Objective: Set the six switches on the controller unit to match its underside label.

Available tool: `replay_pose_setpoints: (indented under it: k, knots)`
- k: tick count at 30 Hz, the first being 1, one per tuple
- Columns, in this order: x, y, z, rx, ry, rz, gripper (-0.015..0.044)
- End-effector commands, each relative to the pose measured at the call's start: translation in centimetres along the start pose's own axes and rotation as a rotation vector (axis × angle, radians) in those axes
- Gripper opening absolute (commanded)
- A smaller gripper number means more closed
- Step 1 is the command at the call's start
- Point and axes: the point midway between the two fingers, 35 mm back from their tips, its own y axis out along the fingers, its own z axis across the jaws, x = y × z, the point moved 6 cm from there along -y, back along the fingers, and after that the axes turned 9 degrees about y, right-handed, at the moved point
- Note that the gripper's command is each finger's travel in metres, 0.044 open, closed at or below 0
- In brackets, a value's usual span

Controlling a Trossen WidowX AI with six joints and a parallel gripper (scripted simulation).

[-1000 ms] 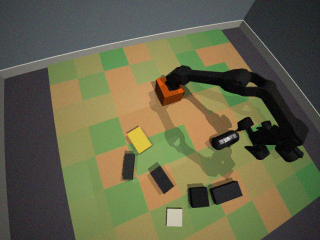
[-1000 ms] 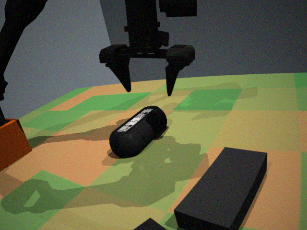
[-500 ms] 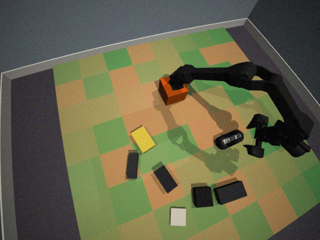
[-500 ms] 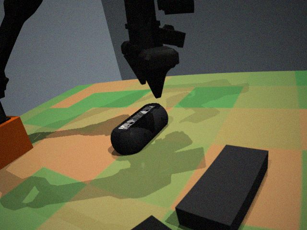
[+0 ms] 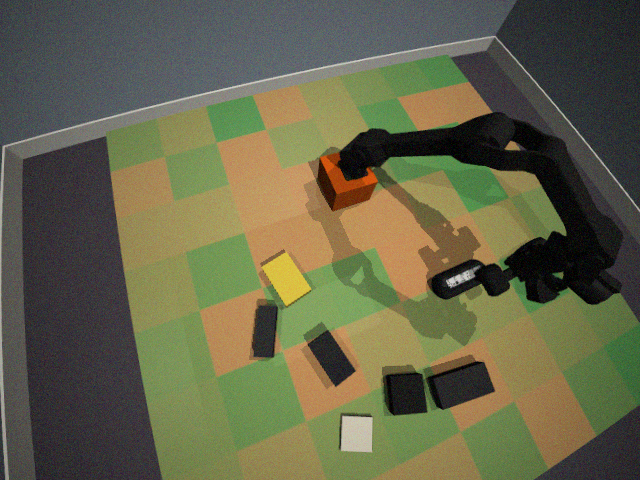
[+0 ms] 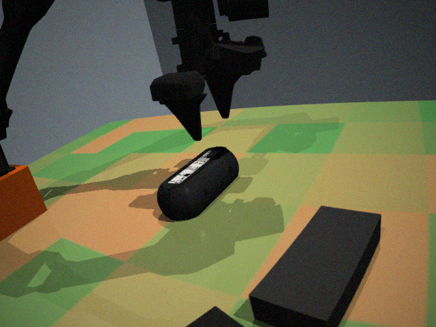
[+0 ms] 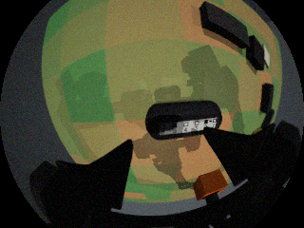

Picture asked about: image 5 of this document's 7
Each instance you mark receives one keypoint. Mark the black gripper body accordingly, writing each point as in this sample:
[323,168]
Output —
[495,281]

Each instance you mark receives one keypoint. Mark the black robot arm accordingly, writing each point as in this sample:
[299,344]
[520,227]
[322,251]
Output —
[592,240]

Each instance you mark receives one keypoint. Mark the yellow rectangular block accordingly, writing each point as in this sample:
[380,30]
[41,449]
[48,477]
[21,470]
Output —
[286,279]

